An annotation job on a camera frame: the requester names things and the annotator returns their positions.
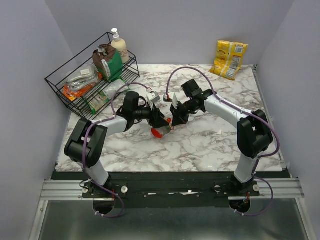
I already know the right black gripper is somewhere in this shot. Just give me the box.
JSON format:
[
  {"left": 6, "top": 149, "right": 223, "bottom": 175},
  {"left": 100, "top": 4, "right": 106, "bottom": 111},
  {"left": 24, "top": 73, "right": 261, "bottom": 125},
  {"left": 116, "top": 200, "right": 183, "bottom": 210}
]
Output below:
[{"left": 170, "top": 99, "right": 199, "bottom": 127}]

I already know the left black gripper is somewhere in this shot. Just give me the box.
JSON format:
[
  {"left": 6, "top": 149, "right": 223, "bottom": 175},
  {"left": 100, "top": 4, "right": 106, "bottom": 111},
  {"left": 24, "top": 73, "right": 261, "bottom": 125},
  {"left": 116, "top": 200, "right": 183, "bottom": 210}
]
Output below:
[{"left": 132, "top": 100, "right": 170, "bottom": 129}]

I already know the metal red key organizer plate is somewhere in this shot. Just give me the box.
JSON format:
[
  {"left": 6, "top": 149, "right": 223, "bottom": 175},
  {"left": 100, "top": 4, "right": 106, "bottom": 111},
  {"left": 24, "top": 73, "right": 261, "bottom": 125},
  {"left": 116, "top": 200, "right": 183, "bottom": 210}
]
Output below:
[{"left": 151, "top": 118, "right": 172, "bottom": 139}]

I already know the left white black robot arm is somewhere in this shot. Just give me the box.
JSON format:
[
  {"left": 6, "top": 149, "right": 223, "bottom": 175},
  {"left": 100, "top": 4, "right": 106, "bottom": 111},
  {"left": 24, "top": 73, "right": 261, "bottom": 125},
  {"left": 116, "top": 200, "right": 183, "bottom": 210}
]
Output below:
[{"left": 64, "top": 91, "right": 171, "bottom": 198}]

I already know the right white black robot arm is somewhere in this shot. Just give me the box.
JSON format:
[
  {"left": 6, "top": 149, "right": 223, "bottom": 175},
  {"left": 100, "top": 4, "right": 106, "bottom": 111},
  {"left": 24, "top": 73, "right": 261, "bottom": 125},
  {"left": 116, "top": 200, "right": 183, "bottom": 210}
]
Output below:
[{"left": 170, "top": 79, "right": 273, "bottom": 196}]

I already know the green white snack packet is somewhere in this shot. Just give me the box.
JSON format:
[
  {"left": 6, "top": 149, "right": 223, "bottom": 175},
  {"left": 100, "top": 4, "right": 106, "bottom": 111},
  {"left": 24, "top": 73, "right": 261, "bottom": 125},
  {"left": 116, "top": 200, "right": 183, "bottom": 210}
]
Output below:
[{"left": 87, "top": 77, "right": 126, "bottom": 115}]

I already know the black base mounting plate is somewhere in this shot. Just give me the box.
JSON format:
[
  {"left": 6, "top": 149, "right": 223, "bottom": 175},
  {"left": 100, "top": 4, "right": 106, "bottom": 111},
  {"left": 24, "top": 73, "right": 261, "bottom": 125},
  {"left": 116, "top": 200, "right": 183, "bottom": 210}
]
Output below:
[{"left": 51, "top": 171, "right": 292, "bottom": 210}]

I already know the yellow chips bag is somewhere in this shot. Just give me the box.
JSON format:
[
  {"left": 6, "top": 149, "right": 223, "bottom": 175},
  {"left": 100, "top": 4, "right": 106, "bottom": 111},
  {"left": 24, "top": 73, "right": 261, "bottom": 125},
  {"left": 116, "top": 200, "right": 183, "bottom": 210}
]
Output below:
[{"left": 209, "top": 40, "right": 249, "bottom": 81}]

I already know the brown green bag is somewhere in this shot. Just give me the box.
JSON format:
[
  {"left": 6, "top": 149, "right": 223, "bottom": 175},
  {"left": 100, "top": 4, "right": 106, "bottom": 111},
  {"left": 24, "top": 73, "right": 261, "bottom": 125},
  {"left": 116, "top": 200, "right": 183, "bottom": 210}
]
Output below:
[{"left": 92, "top": 44, "right": 124, "bottom": 82}]

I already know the clear plastic packet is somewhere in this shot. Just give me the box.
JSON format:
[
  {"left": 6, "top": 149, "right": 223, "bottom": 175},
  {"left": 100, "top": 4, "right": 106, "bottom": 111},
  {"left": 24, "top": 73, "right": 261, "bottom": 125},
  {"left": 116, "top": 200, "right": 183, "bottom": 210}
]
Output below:
[{"left": 66, "top": 65, "right": 99, "bottom": 91}]

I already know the cream pump lotion bottle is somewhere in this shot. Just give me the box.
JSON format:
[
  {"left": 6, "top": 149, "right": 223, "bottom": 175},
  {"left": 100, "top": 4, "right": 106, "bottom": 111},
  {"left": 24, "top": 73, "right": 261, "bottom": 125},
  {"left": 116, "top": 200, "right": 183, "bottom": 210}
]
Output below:
[{"left": 111, "top": 28, "right": 130, "bottom": 64}]

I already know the orange snack packet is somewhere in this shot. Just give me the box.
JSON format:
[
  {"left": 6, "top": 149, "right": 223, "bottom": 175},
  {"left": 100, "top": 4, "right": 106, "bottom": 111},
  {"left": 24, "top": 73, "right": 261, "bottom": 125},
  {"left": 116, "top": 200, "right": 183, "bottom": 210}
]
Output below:
[{"left": 63, "top": 84, "right": 94, "bottom": 102}]

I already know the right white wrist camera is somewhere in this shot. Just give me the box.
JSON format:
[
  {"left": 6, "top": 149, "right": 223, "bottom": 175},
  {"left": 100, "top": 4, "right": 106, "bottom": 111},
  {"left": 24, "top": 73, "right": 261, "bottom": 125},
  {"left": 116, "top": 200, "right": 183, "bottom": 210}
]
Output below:
[{"left": 163, "top": 93, "right": 179, "bottom": 109}]

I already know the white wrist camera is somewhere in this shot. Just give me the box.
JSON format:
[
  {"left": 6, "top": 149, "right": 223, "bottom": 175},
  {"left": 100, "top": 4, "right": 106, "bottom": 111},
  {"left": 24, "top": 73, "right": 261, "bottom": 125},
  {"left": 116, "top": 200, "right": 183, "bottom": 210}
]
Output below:
[
  {"left": 163, "top": 93, "right": 179, "bottom": 109},
  {"left": 147, "top": 91, "right": 161, "bottom": 105}
]

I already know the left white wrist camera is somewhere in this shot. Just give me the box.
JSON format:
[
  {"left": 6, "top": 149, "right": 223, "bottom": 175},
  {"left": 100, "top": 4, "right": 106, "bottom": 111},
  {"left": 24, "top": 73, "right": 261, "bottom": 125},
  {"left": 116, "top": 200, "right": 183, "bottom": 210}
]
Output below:
[{"left": 147, "top": 91, "right": 161, "bottom": 105}]

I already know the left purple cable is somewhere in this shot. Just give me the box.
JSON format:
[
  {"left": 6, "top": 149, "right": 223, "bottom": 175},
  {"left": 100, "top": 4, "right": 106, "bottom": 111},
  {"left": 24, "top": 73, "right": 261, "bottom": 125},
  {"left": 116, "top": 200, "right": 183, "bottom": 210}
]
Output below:
[{"left": 79, "top": 82, "right": 151, "bottom": 219}]

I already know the purple cable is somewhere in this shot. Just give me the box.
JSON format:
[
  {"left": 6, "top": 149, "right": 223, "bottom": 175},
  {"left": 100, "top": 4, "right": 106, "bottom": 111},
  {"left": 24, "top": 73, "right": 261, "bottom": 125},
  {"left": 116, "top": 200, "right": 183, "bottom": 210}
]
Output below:
[
  {"left": 166, "top": 66, "right": 280, "bottom": 217},
  {"left": 79, "top": 82, "right": 151, "bottom": 219}
]

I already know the black wire rack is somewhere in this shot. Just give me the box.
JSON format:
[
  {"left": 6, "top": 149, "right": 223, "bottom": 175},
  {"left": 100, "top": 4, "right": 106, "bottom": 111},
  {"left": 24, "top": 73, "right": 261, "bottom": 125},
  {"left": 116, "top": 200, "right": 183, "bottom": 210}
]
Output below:
[{"left": 45, "top": 32, "right": 140, "bottom": 120}]

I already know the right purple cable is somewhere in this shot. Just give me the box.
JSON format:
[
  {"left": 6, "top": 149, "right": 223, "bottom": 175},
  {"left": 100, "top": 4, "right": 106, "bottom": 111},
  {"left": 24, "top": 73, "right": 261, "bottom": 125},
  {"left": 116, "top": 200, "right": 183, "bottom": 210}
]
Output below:
[{"left": 166, "top": 66, "right": 280, "bottom": 217}]

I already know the aluminium rail frame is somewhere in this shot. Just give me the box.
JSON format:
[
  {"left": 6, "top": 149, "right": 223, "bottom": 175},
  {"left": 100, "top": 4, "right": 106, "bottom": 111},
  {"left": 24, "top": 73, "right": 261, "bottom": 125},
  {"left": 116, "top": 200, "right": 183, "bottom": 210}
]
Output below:
[{"left": 28, "top": 172, "right": 311, "bottom": 240}]

